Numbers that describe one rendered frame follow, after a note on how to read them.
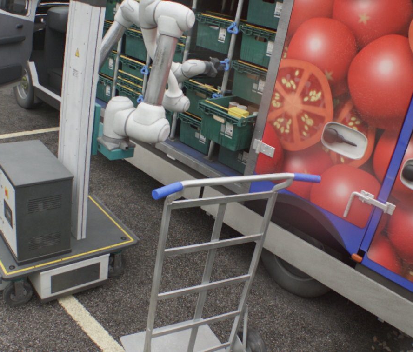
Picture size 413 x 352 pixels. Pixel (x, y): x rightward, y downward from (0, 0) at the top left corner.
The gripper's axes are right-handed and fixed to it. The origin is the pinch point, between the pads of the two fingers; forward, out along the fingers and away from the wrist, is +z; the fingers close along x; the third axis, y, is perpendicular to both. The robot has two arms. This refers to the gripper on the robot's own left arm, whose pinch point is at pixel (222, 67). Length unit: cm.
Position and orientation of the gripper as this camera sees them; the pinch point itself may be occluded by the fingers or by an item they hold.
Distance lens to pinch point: 318.1
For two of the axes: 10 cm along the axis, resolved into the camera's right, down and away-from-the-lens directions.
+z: 6.6, -1.8, 7.3
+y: -5.9, -7.2, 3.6
